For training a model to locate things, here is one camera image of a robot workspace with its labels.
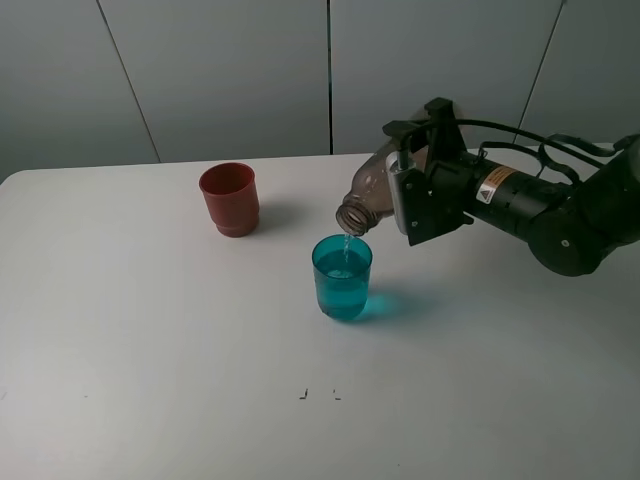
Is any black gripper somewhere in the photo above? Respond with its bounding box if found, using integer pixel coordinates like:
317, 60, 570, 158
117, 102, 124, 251
383, 97, 474, 246

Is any brown translucent water bottle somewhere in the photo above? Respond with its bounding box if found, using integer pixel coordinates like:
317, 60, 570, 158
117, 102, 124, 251
336, 143, 396, 237

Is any teal translucent plastic cup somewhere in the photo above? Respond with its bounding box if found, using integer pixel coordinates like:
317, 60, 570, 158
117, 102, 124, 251
311, 234, 373, 322

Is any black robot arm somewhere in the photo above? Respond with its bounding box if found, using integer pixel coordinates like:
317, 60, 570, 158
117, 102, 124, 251
383, 98, 639, 277

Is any red plastic cup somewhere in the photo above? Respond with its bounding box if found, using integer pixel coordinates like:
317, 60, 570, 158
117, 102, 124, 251
199, 162, 260, 238

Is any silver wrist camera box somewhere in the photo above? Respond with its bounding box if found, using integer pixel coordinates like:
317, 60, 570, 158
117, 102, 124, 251
385, 151, 415, 235

